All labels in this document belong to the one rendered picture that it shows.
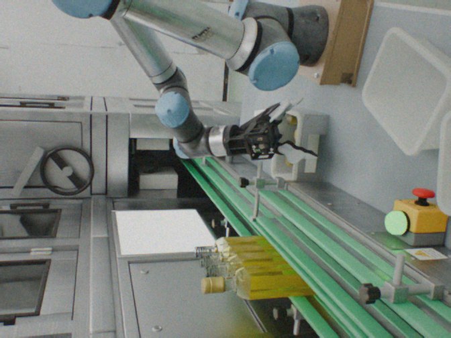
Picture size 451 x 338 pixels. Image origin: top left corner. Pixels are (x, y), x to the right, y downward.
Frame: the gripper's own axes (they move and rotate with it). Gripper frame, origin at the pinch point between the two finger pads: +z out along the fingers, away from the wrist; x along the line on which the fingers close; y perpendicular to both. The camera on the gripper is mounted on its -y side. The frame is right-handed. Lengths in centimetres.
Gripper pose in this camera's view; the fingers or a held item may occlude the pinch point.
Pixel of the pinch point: (312, 127)
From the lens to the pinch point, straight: 105.9
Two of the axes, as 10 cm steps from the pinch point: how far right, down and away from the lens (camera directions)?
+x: -3.1, -8.4, -4.4
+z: 8.7, -0.6, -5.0
